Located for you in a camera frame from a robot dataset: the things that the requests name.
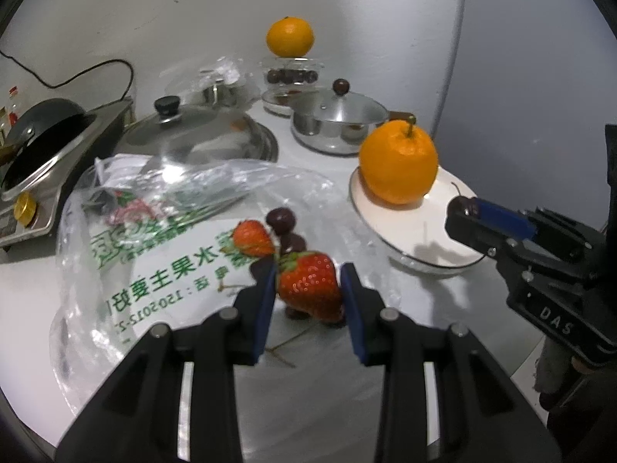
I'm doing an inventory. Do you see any crumpled clear plastic bag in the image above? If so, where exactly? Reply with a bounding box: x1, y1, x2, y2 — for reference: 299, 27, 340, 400
164, 55, 263, 107

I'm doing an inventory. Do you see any steel cup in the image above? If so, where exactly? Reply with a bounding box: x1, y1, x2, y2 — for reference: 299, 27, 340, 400
202, 79, 242, 107

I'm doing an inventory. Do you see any person's right forearm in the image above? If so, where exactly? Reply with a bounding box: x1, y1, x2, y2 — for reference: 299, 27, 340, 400
535, 333, 617, 444

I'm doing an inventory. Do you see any steel induction cooker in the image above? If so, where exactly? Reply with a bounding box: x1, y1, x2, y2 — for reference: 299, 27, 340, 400
0, 99, 135, 252

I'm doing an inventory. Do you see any dark red cherry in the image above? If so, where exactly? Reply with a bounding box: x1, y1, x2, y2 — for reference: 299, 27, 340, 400
450, 182, 476, 214
280, 231, 307, 254
266, 207, 297, 232

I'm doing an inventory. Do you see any heap of dark cherries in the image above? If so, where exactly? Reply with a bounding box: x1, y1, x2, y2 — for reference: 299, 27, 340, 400
266, 68, 319, 84

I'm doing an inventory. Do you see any small white dish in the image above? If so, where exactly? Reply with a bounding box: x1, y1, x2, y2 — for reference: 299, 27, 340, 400
260, 86, 309, 117

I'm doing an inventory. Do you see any black cooker cable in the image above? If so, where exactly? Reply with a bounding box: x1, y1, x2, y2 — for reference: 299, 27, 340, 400
0, 51, 136, 107

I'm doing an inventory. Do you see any green printed plastic bag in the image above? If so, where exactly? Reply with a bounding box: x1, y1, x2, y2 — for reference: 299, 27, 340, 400
48, 154, 393, 418

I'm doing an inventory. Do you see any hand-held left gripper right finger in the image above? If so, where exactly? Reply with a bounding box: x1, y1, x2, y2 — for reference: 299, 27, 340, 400
340, 262, 561, 463

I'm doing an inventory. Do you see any white round plate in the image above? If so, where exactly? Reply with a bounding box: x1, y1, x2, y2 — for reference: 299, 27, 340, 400
349, 164, 497, 278

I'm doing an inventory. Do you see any small steel pot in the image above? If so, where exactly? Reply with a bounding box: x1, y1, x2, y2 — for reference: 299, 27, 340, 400
290, 99, 416, 156

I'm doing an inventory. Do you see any black wok with wooden handle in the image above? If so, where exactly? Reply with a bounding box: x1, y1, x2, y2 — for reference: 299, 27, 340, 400
0, 98, 90, 189

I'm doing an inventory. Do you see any large red strawberry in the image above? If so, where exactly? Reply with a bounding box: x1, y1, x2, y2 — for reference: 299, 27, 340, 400
276, 251, 344, 319

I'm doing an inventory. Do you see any small red strawberry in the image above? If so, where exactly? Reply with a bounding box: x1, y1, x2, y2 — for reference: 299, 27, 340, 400
233, 219, 276, 258

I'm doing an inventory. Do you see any small round orange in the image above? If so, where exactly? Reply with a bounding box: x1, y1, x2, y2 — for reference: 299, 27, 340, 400
266, 16, 315, 57

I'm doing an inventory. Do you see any large orange with stem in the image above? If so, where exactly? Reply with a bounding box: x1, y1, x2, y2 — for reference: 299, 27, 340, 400
358, 116, 439, 204

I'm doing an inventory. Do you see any gold cooker knob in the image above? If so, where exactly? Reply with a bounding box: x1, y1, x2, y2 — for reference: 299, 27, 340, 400
13, 193, 38, 225

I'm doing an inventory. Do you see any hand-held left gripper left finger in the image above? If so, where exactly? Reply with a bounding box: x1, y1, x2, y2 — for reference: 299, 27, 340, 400
55, 258, 279, 463

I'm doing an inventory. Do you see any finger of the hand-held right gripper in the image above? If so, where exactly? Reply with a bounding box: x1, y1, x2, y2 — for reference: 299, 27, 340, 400
445, 201, 527, 259
470, 197, 604, 262

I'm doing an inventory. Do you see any red printed plastic wrapper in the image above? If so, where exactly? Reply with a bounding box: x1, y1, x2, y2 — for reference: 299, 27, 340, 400
103, 188, 169, 225

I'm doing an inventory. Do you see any large steel dome lid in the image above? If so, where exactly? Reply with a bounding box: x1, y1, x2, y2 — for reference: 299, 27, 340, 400
113, 96, 280, 167

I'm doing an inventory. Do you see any pot lid with brown knob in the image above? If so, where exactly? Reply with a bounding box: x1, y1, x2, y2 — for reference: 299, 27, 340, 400
292, 78, 389, 123

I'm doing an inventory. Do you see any clear glass container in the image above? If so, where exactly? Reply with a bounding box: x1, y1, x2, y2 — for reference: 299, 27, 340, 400
263, 55, 326, 88

